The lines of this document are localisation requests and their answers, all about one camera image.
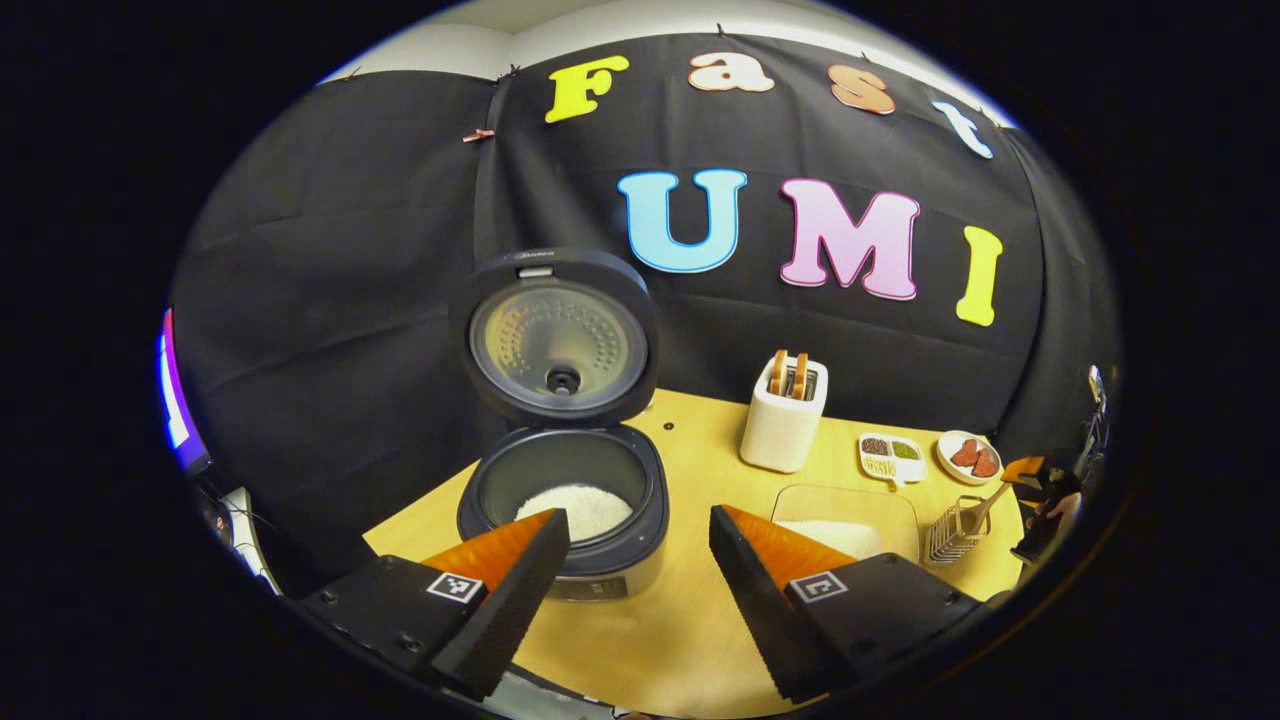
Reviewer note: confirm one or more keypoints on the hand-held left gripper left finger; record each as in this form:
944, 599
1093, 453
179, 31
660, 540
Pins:
510, 610

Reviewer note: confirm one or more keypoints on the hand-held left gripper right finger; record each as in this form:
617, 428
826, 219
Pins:
760, 610

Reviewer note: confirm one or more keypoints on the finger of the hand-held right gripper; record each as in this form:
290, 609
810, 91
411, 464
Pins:
1024, 468

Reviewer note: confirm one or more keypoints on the wooden spoon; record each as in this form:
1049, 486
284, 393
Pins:
990, 500

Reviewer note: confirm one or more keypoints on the white rice heap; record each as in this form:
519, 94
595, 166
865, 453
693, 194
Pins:
590, 505

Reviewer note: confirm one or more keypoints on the dark grey rice cooker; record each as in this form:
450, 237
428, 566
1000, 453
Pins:
600, 265

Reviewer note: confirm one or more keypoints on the red meat slice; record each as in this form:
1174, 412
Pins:
965, 453
986, 464

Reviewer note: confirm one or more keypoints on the white round plate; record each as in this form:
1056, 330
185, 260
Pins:
945, 462

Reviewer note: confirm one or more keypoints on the white divided bean dish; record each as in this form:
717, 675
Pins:
893, 464

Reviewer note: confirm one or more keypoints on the clear glass dish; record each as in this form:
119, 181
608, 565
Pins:
850, 500

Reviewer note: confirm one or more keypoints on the white toaster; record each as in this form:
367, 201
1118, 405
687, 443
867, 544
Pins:
780, 430

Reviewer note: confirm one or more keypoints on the bread slice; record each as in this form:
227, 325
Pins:
777, 375
800, 377

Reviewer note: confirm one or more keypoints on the white object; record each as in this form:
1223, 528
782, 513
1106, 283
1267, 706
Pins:
255, 545

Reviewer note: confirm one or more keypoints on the black backdrop cloth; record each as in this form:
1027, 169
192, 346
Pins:
380, 250

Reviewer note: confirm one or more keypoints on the computer monitor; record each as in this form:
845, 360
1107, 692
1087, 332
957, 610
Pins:
180, 400

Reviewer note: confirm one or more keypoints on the copper clip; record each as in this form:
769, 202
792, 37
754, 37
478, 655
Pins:
478, 135

